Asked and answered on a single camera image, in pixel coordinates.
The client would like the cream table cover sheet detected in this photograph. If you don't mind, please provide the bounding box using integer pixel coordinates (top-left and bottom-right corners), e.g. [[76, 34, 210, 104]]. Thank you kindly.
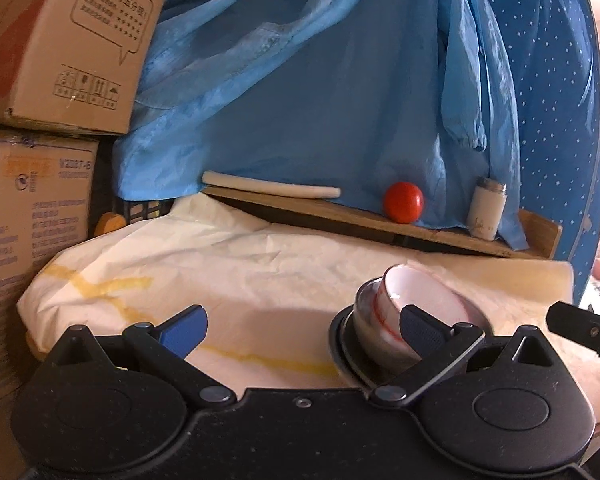
[[14, 194, 600, 424]]

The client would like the steel bowl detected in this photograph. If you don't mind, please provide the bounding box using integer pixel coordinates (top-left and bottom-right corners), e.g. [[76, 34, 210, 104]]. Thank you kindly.
[[353, 278, 422, 375]]

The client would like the white red-rimmed bowl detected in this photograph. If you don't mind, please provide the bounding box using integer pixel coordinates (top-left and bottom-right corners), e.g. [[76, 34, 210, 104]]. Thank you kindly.
[[374, 264, 491, 336]]

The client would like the blue dotted fabric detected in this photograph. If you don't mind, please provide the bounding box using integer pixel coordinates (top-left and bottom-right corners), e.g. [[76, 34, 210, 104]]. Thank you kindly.
[[489, 0, 600, 299]]

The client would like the blue cloth garment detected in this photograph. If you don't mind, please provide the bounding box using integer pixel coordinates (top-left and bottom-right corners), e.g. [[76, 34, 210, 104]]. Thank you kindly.
[[112, 0, 527, 250]]

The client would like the red tomato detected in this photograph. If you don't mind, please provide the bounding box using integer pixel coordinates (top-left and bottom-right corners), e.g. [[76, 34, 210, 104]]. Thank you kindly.
[[382, 182, 425, 224]]

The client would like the cream rolling pin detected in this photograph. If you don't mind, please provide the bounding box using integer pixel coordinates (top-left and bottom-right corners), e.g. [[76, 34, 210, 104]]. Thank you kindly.
[[201, 171, 341, 200]]

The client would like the black plastic crate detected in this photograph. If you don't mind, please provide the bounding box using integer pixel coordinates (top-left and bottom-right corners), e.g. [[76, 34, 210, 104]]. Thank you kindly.
[[87, 136, 174, 237]]

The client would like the cream cylindrical cup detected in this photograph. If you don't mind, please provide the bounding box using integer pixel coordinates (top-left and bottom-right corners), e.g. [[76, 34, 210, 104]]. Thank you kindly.
[[466, 177, 507, 240]]

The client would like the cardboard box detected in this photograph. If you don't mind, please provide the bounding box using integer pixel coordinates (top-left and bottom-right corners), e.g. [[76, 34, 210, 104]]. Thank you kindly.
[[0, 0, 164, 134], [0, 128, 97, 479]]

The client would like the upper cardboard box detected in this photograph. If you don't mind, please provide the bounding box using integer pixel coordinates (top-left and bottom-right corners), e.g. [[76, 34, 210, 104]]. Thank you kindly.
[[0, 0, 164, 134]]

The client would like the wooden cutting board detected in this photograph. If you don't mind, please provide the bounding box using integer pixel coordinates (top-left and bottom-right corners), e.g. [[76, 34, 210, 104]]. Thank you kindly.
[[204, 186, 562, 260]]

